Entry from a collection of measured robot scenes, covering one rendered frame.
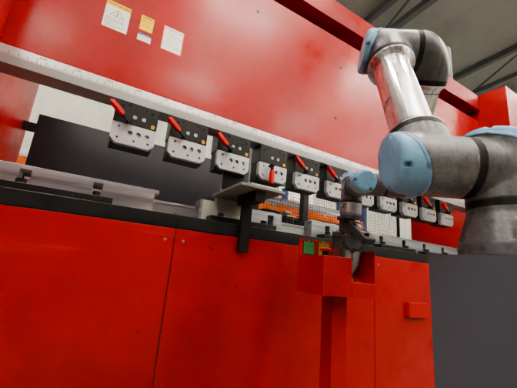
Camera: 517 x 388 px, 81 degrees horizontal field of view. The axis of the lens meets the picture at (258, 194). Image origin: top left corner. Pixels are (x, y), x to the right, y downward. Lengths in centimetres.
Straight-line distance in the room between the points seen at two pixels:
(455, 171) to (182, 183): 142
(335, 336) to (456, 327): 51
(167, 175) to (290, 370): 113
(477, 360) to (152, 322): 81
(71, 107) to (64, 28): 447
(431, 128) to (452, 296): 29
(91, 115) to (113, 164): 407
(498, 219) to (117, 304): 94
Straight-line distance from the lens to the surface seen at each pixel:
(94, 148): 174
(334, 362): 109
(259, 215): 132
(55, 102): 583
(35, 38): 133
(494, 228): 63
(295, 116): 156
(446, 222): 239
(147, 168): 174
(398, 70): 82
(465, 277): 62
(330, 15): 206
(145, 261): 102
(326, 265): 97
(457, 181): 62
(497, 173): 65
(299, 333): 131
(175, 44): 142
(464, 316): 62
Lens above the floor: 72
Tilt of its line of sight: 14 degrees up
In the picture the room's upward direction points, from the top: 5 degrees clockwise
